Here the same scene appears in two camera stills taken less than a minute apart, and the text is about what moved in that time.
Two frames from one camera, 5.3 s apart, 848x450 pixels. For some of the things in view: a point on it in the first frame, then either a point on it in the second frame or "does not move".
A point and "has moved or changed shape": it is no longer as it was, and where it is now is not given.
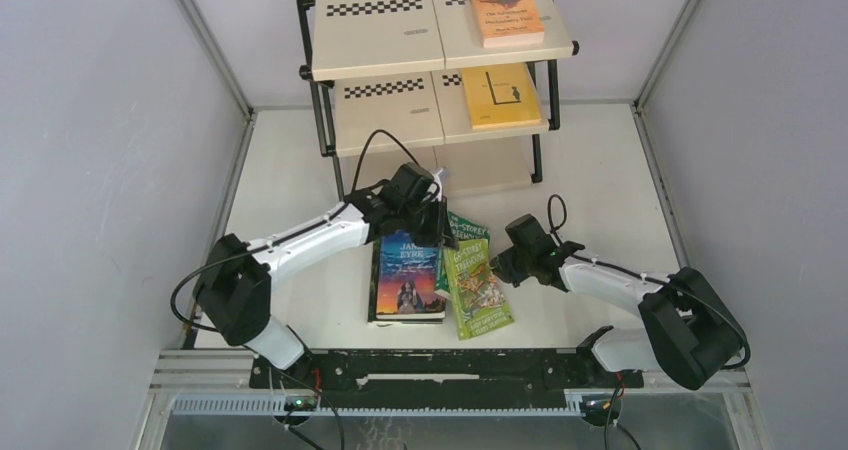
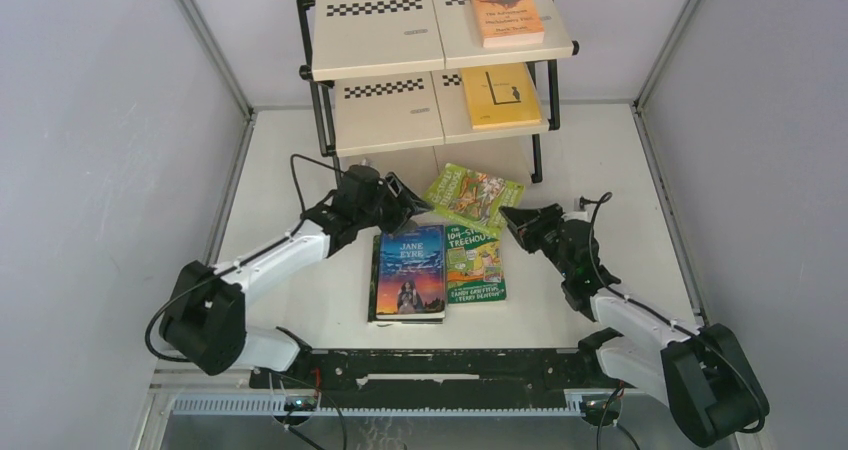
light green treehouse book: x=478 y=302 → x=465 y=198
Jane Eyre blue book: x=407 y=279 does not move
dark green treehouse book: x=463 y=231 has moved or changed shape
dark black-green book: x=373 y=293 does not move
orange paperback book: x=506 y=14 does not move
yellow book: x=500 y=96 does not move
